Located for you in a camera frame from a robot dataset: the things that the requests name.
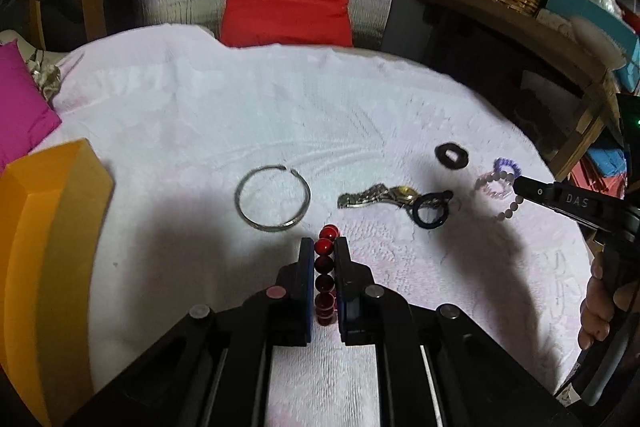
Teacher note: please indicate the orange cardboard box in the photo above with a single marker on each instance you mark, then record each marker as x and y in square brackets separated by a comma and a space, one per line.
[53, 204]

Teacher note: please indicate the person right hand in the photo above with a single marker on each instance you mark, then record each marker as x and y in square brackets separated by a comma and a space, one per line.
[597, 309]

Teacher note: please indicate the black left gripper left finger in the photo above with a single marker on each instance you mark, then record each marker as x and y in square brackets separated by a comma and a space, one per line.
[281, 314]

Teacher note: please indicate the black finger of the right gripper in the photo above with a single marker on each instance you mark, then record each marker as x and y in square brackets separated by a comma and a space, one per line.
[594, 210]

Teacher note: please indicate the silver gold wristwatch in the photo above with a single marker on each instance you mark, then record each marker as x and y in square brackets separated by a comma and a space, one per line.
[402, 196]

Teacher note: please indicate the patterned grey white cloth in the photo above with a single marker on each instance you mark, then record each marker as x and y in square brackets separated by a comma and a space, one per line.
[47, 77]

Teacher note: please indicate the red cushion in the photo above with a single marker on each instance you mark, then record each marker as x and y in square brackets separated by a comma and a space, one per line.
[298, 22]

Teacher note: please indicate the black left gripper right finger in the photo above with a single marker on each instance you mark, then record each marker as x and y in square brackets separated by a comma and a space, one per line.
[367, 312]

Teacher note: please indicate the magenta cushion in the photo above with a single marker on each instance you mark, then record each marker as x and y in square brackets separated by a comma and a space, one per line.
[26, 117]

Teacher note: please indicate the wooden shelf rack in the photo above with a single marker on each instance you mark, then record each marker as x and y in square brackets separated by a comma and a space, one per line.
[597, 108]

